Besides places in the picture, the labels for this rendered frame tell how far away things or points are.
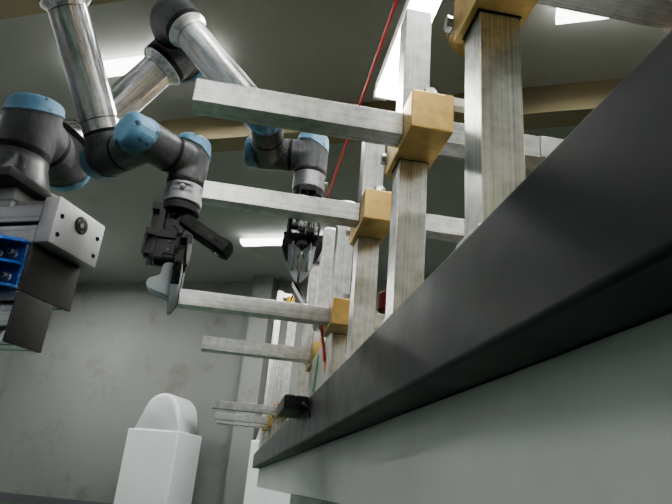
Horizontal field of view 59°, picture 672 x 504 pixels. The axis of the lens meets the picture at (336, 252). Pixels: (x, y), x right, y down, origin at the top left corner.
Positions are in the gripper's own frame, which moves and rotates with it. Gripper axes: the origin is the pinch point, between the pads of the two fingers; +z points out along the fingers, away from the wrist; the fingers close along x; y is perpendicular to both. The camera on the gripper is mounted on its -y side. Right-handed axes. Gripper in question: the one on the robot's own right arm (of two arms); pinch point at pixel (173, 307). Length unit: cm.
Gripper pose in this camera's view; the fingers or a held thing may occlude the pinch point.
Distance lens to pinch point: 113.8
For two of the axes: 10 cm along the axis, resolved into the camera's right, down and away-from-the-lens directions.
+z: -0.8, 9.3, -3.7
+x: 1.7, -3.5, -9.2
